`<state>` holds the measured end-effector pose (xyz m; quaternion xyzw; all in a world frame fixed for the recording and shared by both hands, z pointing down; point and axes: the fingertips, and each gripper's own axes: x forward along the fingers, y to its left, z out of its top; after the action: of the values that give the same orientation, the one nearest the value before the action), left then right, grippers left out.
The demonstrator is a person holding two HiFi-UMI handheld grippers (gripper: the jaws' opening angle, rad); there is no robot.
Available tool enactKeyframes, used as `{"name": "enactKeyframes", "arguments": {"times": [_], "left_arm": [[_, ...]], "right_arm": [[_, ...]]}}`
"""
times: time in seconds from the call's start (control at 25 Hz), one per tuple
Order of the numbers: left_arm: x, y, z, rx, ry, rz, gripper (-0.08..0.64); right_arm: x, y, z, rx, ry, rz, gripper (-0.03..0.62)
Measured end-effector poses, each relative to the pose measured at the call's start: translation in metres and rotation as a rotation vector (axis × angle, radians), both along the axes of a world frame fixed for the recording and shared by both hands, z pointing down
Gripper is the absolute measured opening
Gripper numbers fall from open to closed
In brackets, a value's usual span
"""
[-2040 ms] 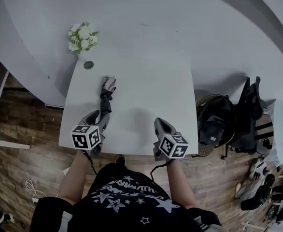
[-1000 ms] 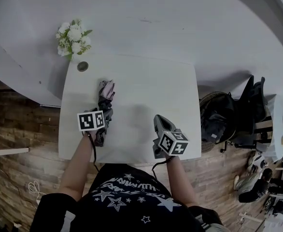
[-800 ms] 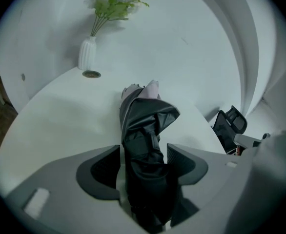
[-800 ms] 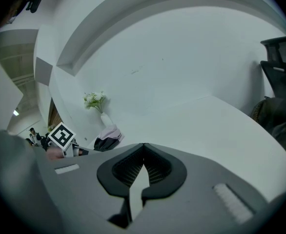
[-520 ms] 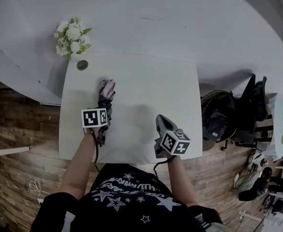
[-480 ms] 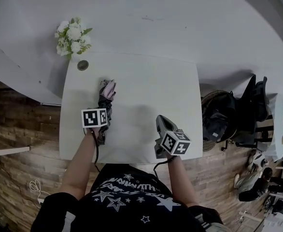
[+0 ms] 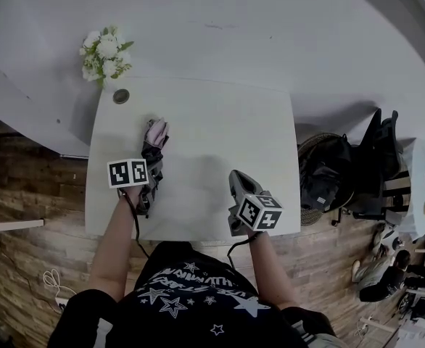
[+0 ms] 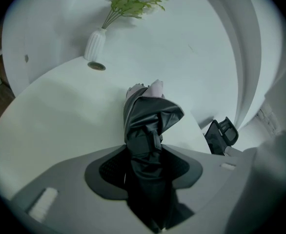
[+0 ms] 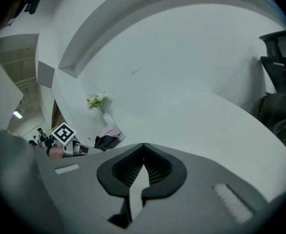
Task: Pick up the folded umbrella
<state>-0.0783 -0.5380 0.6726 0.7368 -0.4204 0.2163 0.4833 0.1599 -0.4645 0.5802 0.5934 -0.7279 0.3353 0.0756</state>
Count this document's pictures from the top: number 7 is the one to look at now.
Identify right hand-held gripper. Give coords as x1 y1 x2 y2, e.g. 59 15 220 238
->
227 170 284 237

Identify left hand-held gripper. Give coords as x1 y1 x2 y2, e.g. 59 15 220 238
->
106 157 164 195

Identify black umbrella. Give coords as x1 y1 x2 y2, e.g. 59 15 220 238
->
136 118 171 220

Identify person's left forearm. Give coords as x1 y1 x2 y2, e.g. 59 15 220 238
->
88 188 143 301

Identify person's right forearm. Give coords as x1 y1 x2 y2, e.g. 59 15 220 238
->
245 229 300 312

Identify wicker chair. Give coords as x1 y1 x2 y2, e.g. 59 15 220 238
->
297 131 357 228

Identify black backpack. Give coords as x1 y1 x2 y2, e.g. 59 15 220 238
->
300 137 353 212

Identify white flowers in vase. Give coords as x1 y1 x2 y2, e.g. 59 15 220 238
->
78 25 136 91

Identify person's black star-print shirt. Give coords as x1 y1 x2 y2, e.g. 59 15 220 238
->
46 240 344 348

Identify black office chair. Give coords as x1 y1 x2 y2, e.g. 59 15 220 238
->
349 107 411 221

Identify white and black rounded object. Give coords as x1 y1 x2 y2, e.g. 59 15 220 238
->
372 225 399 257

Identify round table with white cloth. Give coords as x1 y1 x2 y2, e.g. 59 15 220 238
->
400 138 425 243

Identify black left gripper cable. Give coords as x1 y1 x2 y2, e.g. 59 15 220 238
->
119 189 152 261

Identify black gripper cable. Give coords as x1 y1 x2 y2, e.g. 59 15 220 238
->
119 189 152 261
226 231 263 268

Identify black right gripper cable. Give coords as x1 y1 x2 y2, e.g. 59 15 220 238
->
226 231 263 268

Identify round grey cable grommet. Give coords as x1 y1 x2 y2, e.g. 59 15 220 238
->
112 88 131 105

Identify coiled white cable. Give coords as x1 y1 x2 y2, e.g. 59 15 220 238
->
42 268 78 301

